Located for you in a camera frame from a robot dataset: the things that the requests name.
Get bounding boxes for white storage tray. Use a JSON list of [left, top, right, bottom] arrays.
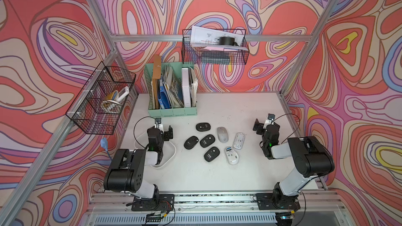
[[135, 132, 177, 170]]

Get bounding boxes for black mouse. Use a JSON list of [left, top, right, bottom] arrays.
[[204, 146, 220, 163], [184, 136, 199, 150], [200, 135, 216, 148], [196, 122, 211, 132]]

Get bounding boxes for white mouse blue sticker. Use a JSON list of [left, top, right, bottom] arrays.
[[225, 146, 239, 165]]

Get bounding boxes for grey white mouse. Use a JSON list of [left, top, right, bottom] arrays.
[[217, 127, 229, 143]]

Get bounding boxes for black mouse top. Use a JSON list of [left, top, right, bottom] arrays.
[[196, 122, 211, 132]]

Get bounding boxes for black mouse bottom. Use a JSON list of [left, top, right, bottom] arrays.
[[204, 146, 220, 163]]

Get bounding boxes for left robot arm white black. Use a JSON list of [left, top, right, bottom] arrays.
[[103, 126, 173, 200]]

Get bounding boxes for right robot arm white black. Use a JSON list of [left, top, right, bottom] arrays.
[[253, 119, 335, 209]]

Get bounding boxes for blue folder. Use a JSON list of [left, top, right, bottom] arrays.
[[158, 79, 171, 109]]

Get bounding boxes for blue plastic connector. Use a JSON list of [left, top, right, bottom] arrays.
[[100, 138, 112, 160]]

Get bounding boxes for white tube in basket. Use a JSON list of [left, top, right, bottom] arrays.
[[114, 86, 129, 103]]

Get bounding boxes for yellow tape roll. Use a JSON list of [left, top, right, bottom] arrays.
[[100, 91, 121, 114]]

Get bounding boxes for brown envelope folder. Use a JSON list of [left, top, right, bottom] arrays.
[[151, 54, 162, 109]]

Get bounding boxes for white book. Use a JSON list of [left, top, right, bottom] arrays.
[[182, 68, 192, 108]]

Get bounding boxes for green file organizer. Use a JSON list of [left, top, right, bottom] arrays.
[[144, 62, 197, 118]]

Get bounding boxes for green circuit board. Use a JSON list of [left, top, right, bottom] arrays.
[[145, 213, 167, 222]]

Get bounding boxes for white paper sheets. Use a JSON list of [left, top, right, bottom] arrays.
[[190, 26, 248, 51]]

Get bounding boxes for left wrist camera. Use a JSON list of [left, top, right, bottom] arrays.
[[155, 118, 164, 132]]

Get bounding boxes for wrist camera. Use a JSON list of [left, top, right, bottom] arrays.
[[263, 114, 275, 129], [155, 118, 164, 132]]

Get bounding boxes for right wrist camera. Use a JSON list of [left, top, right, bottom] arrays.
[[263, 114, 275, 129]]

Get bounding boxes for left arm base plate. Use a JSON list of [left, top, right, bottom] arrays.
[[131, 194, 175, 212]]

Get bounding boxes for black wire basket left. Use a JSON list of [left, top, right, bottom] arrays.
[[66, 62, 136, 135]]

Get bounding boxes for black wire basket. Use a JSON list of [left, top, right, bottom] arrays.
[[181, 28, 250, 65], [66, 62, 136, 135]]

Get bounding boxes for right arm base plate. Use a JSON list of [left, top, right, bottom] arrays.
[[255, 193, 300, 211]]

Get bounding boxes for aluminium rail base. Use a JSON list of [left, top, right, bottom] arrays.
[[79, 190, 355, 226]]

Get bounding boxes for black wire basket back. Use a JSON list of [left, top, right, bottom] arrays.
[[181, 28, 250, 65]]

